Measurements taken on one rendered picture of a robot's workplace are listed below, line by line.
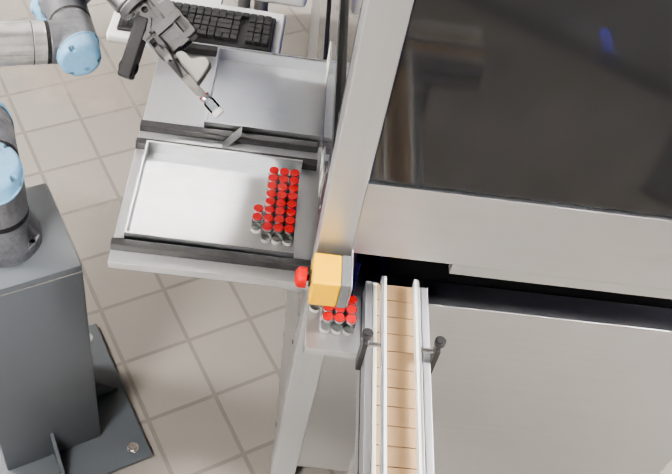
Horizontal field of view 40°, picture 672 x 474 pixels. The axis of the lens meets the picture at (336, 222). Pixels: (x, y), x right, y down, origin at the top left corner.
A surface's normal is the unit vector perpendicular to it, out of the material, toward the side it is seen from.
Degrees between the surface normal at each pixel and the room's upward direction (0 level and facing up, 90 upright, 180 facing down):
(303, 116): 0
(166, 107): 0
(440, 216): 90
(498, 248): 90
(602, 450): 90
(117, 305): 0
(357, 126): 90
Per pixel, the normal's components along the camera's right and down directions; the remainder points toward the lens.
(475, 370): -0.04, 0.76
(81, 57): 0.34, 0.75
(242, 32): 0.14, -0.64
